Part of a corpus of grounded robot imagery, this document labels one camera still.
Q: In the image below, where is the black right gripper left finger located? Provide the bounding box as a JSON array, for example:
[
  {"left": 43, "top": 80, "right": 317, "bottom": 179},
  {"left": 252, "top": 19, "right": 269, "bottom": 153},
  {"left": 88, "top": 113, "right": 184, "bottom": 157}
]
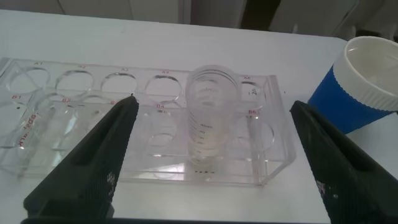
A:
[{"left": 23, "top": 95, "right": 139, "bottom": 218}]

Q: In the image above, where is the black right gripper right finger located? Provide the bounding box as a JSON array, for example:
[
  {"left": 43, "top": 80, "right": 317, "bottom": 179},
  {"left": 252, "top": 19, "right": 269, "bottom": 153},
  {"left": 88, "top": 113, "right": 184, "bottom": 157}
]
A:
[{"left": 289, "top": 100, "right": 398, "bottom": 224}]

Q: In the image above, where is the yellow liquid test tube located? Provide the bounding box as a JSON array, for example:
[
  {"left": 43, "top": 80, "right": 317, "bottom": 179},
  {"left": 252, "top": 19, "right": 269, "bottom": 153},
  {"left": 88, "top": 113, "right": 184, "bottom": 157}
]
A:
[{"left": 185, "top": 64, "right": 243, "bottom": 167}]

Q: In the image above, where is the clear acrylic test tube rack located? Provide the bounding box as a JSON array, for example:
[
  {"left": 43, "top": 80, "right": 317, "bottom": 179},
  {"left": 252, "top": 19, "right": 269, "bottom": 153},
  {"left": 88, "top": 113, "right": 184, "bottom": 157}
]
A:
[{"left": 0, "top": 57, "right": 296, "bottom": 187}]

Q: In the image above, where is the blue white paper cup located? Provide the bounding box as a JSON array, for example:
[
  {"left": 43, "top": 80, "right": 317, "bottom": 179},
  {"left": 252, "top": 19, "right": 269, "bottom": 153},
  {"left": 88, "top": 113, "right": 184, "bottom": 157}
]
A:
[{"left": 307, "top": 35, "right": 398, "bottom": 134}]

